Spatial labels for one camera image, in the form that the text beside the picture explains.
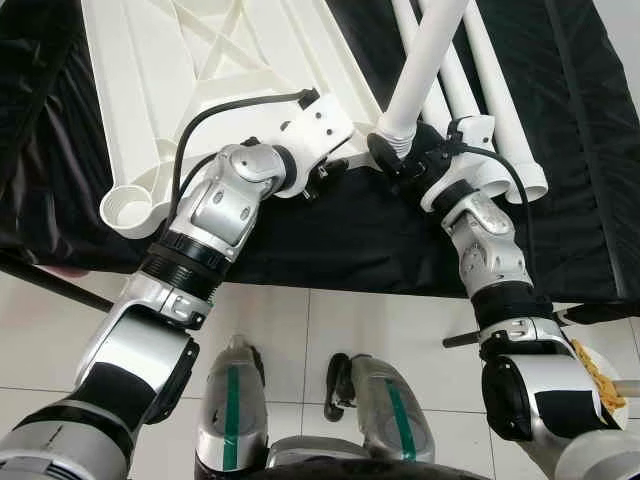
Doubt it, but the white plastic table top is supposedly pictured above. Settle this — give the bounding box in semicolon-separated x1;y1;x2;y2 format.
82;0;401;239

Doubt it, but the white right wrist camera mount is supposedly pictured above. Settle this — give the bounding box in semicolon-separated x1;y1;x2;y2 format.
420;115;498;213

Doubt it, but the crumpled yellow cloth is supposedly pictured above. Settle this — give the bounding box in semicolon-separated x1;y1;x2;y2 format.
575;340;629;413

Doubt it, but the black table cloth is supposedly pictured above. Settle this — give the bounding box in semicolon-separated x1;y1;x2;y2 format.
0;0;640;321

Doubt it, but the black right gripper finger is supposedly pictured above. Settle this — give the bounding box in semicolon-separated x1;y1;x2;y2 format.
366;132;406;179

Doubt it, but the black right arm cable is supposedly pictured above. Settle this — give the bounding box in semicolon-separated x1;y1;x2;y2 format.
448;143;561;331

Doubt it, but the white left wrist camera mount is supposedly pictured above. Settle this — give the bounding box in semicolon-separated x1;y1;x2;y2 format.
278;90;356;196

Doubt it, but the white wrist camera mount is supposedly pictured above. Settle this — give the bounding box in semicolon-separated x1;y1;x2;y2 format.
278;90;356;196
420;115;498;213

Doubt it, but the black robot waist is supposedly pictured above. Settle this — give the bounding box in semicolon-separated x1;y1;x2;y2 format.
245;438;481;480

